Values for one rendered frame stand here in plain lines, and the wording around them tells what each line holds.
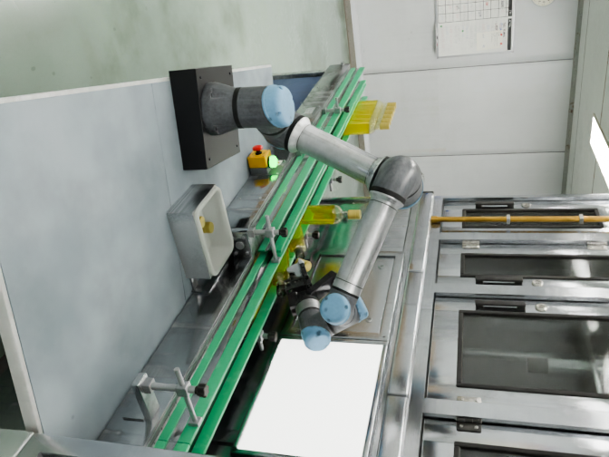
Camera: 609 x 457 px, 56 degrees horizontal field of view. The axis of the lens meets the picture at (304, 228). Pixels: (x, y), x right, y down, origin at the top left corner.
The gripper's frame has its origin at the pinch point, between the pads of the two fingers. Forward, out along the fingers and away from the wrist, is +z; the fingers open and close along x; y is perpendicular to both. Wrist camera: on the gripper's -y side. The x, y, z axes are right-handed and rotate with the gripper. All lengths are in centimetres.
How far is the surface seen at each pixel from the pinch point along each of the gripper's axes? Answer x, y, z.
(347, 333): 11.8, -6.9, -22.8
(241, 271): -8.0, 18.7, -4.2
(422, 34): 118, -219, 544
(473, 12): 102, -276, 520
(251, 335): 0.2, 19.8, -24.1
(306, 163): -10, -12, 49
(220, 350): -8.2, 26.8, -35.7
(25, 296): -54, 51, -56
